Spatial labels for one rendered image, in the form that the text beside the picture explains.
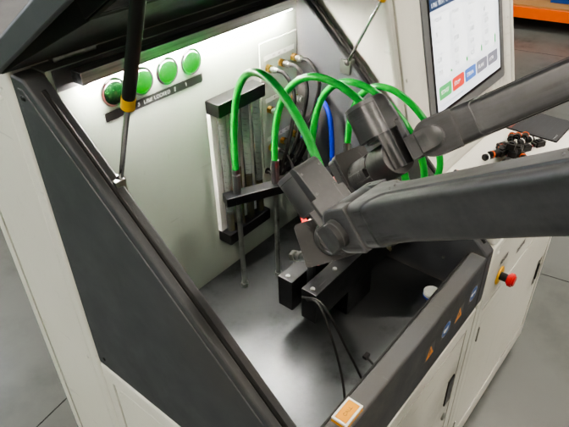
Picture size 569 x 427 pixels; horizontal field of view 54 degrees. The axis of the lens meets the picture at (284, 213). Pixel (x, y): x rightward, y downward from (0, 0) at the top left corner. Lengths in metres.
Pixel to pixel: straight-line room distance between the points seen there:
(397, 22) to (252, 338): 0.75
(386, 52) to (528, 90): 0.50
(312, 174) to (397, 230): 0.17
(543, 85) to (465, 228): 0.40
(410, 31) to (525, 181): 0.95
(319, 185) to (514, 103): 0.31
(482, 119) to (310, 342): 0.63
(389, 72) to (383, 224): 0.76
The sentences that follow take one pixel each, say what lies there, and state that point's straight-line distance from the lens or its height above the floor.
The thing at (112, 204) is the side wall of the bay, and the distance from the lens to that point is 0.87.
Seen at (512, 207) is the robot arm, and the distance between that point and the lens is 0.44.
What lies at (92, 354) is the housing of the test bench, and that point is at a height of 0.80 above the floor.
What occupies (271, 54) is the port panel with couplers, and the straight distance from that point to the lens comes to 1.30.
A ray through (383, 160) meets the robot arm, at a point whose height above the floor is 1.34.
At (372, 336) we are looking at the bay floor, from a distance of 1.27.
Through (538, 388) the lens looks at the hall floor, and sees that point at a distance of 2.39.
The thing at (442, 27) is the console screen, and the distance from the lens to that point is 1.47.
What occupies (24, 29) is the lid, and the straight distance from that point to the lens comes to 0.82.
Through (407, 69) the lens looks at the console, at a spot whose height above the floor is 1.29.
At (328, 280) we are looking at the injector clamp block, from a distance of 1.17.
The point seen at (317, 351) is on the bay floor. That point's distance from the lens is 1.23.
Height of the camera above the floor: 1.76
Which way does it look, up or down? 35 degrees down
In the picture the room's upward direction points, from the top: 1 degrees counter-clockwise
